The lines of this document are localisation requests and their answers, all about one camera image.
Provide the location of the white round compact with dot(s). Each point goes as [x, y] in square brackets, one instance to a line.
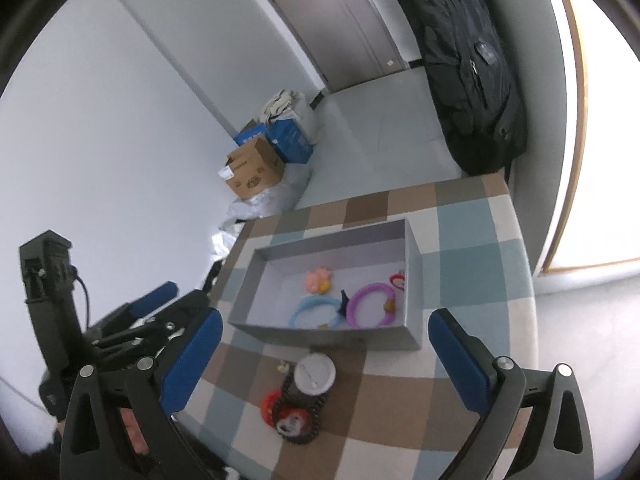
[314, 374]

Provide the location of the clear plastic sheet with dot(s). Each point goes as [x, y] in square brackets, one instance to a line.
[272, 195]

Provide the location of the person's left hand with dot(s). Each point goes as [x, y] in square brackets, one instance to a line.
[134, 432]

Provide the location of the white bag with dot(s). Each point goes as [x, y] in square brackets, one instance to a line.
[290, 105]

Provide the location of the purple bangle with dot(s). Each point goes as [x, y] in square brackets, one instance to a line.
[362, 294]

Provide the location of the pink and yellow charm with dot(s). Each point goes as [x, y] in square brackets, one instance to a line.
[316, 281]

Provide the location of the grey door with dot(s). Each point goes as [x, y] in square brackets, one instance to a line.
[330, 25]

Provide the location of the small blue carton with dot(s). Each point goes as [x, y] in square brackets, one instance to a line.
[250, 134]

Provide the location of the light blue bangle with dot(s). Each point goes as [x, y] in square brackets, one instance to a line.
[305, 306]

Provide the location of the dark blue tassel charm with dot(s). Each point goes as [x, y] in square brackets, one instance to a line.
[344, 302]

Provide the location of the black backpack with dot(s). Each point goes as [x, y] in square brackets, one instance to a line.
[465, 60]

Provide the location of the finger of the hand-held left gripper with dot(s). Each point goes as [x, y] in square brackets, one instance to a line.
[157, 295]
[185, 307]

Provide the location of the red and white ornament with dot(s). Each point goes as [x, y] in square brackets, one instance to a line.
[272, 405]

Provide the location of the small yellow charm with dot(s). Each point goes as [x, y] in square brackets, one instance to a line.
[284, 368]

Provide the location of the large blue carton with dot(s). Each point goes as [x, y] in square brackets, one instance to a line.
[292, 140]

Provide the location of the grey cardboard box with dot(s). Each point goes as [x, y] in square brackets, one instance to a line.
[320, 260]

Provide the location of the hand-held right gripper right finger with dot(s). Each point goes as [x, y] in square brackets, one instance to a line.
[460, 360]

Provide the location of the checkered tablecloth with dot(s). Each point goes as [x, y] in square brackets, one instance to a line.
[415, 410]

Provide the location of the brown cardboard box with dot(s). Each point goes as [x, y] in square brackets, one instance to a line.
[255, 170]

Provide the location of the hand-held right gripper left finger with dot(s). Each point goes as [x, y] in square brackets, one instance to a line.
[192, 355]

